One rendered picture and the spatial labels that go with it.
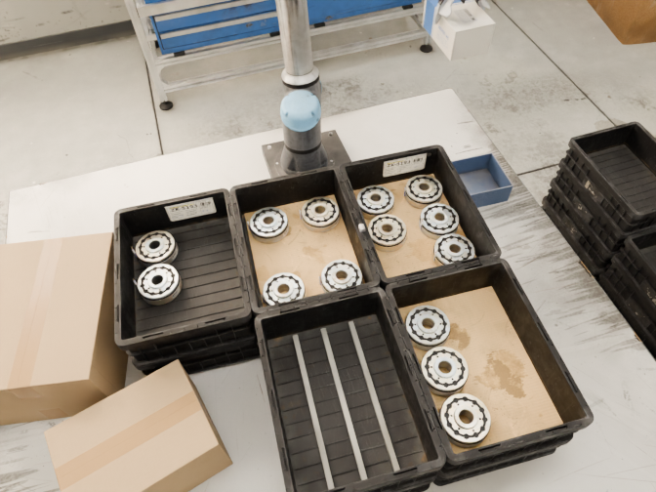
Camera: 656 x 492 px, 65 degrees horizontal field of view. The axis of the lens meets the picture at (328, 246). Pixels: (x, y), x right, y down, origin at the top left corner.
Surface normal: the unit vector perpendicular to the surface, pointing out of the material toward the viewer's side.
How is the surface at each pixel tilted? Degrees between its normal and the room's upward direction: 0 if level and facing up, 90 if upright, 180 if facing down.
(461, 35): 90
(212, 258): 0
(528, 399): 0
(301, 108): 4
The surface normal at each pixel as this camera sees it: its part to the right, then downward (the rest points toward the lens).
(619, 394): -0.04, -0.59
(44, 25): 0.30, 0.76
